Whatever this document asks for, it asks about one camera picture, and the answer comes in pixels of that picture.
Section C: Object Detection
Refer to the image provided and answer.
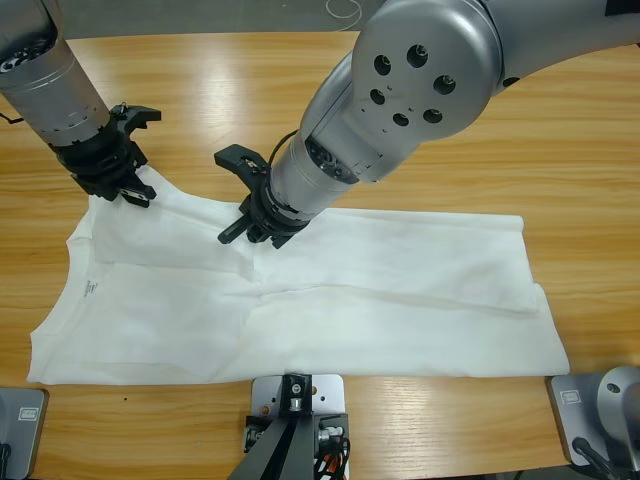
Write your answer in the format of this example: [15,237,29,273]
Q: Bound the black bracket with silver roller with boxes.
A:
[279,370,315,420]

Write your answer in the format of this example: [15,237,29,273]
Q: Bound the silver cable connector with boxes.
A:
[242,414,271,454]
[315,417,350,451]

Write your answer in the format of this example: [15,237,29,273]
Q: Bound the black and orange cable bundle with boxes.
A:
[312,439,351,480]

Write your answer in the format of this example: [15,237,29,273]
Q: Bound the white mount block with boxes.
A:
[249,373,350,480]

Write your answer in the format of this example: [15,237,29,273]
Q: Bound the white floor cable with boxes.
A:
[324,0,364,31]

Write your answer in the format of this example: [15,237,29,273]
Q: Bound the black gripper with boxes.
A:
[213,143,315,250]
[48,103,163,209]

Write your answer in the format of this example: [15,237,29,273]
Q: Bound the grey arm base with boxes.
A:
[0,387,50,480]
[546,366,640,471]

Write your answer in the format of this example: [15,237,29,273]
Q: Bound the white t-shirt with black logo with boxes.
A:
[27,164,571,386]

